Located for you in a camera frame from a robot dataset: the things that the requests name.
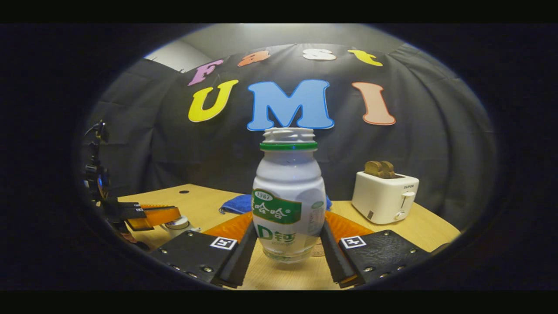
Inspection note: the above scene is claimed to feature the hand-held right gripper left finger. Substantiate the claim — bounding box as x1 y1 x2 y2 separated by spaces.
147 211 259 289

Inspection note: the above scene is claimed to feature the white green-label water bottle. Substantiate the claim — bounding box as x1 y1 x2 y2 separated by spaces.
252 127 327 264

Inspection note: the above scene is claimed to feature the black backdrop cloth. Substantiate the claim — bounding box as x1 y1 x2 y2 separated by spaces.
81 41 497 232

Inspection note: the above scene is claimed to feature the white toaster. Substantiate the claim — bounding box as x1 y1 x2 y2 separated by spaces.
351 171 420 225

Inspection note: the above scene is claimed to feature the blue towel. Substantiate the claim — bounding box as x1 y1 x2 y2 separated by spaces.
218 194 333 215

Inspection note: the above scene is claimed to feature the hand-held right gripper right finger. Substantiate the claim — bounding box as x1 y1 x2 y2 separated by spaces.
320 210 433 289

